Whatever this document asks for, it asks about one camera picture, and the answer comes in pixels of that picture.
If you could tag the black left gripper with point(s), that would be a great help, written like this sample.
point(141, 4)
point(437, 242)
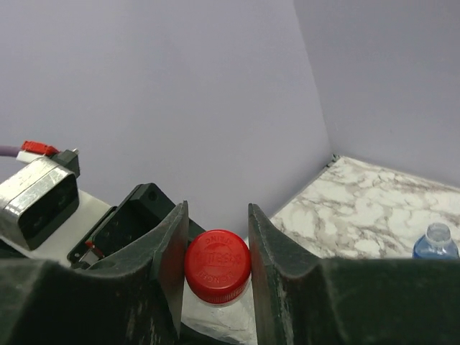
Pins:
point(141, 211)

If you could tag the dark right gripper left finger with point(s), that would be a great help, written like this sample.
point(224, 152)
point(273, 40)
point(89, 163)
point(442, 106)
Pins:
point(134, 296)

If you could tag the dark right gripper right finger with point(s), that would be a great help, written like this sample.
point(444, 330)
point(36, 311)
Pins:
point(300, 298)

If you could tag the clear bottle red cap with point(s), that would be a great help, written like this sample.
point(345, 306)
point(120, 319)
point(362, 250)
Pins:
point(233, 323)

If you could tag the blue label Pocari bottle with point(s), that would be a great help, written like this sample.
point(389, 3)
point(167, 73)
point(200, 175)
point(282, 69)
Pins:
point(436, 243)

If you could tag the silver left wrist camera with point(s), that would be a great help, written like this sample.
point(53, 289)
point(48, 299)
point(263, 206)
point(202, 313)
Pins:
point(41, 197)

